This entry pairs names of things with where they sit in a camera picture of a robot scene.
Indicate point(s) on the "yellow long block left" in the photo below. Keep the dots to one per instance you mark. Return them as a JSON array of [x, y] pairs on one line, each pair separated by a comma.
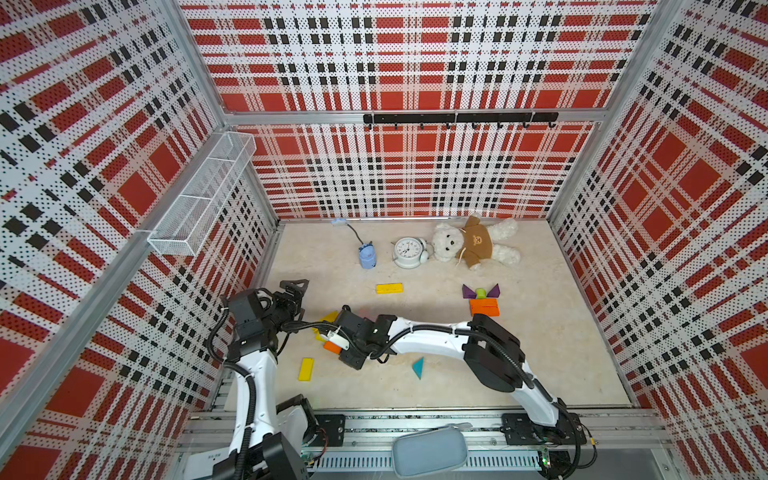
[[329, 318]]

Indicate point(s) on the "white wire basket shelf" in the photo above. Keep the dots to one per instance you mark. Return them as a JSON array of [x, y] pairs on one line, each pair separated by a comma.
[[216, 171]]

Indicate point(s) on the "white alarm clock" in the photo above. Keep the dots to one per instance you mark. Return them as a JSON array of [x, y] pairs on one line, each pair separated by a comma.
[[410, 252]]

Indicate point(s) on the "white teddy bear brown hoodie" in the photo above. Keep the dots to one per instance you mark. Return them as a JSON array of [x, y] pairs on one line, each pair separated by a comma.
[[475, 242]]

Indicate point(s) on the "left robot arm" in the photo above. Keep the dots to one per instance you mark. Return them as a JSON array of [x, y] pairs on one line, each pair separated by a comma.
[[268, 436]]

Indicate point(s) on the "teal triangle block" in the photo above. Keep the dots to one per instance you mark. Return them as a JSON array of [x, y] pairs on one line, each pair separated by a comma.
[[418, 367]]

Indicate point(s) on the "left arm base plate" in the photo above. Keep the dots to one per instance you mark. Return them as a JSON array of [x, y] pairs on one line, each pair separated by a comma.
[[325, 430]]

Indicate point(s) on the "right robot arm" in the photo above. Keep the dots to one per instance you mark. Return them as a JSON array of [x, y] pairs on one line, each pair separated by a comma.
[[492, 353]]

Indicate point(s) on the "orange rectangular block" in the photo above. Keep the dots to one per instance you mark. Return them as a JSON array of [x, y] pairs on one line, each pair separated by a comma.
[[491, 311]]

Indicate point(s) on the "yellow block bottom left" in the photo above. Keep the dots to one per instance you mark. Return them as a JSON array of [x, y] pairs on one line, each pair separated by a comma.
[[306, 370]]

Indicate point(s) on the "grey pouch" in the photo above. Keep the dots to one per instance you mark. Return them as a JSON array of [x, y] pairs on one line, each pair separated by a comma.
[[429, 452]]

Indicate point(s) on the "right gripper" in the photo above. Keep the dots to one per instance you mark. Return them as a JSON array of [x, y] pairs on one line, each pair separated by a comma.
[[355, 363]]

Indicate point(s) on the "purple triangle block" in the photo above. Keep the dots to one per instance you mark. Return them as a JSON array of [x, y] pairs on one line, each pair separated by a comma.
[[494, 292], [468, 293]]

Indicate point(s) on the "yellow long block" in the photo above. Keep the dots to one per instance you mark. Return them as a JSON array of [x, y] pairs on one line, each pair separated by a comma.
[[389, 288], [329, 318]]

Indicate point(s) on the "white box device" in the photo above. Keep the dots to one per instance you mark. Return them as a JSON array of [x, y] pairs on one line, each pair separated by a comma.
[[204, 465]]

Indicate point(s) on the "black hook rail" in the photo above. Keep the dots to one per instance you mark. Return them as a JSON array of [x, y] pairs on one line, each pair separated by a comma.
[[522, 118]]

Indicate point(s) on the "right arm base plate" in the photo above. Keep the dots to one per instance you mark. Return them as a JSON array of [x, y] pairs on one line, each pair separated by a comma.
[[518, 429]]

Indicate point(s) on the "yellow long block top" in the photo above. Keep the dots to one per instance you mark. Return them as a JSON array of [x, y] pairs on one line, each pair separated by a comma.
[[389, 288]]

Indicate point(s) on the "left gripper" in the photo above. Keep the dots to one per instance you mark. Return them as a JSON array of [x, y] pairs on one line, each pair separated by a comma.
[[290, 303]]

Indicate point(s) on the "orange trapezoid block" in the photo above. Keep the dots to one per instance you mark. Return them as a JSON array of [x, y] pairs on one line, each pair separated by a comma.
[[484, 303]]

